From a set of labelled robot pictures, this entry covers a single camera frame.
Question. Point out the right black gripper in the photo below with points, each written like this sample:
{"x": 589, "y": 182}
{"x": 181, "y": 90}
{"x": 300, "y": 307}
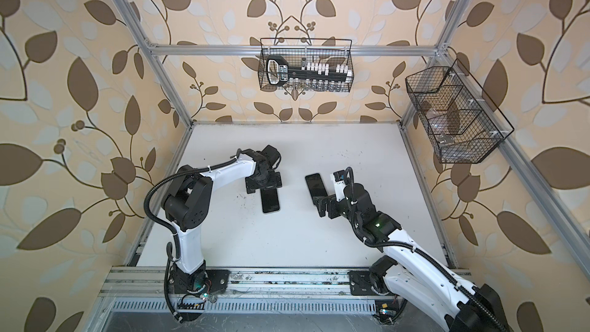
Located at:
{"x": 323, "y": 205}

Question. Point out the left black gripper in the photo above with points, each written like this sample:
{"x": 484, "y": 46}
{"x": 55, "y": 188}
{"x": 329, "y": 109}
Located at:
{"x": 276, "y": 179}

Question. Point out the black smartphone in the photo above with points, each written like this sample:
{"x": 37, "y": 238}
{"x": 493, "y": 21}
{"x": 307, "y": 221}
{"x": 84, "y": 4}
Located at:
{"x": 316, "y": 187}
{"x": 269, "y": 200}

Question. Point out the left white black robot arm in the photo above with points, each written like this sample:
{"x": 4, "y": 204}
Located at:
{"x": 181, "y": 203}

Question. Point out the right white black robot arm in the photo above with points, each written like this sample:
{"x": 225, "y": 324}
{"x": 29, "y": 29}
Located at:
{"x": 407, "y": 270}

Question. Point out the black tool with white bits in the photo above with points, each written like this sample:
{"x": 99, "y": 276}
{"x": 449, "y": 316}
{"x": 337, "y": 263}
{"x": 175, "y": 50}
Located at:
{"x": 306, "y": 74}

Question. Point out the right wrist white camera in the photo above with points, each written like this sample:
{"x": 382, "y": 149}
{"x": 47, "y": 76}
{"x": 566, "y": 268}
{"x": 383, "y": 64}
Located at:
{"x": 342, "y": 179}

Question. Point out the back wall wire basket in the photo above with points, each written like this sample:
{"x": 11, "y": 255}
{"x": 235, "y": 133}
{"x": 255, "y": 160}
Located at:
{"x": 334, "y": 51}

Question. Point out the wall wire basket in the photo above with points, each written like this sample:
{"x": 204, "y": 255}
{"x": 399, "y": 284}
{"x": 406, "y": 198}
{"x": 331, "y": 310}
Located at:
{"x": 462, "y": 121}
{"x": 334, "y": 51}

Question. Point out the right wall wire basket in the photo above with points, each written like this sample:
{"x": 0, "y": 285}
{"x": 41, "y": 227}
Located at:
{"x": 462, "y": 121}

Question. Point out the aluminium front rail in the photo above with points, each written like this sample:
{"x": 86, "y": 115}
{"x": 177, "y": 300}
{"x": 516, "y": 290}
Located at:
{"x": 258, "y": 290}

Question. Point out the aluminium frame bars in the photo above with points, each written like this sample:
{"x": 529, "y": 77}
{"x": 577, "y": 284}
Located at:
{"x": 574, "y": 239}

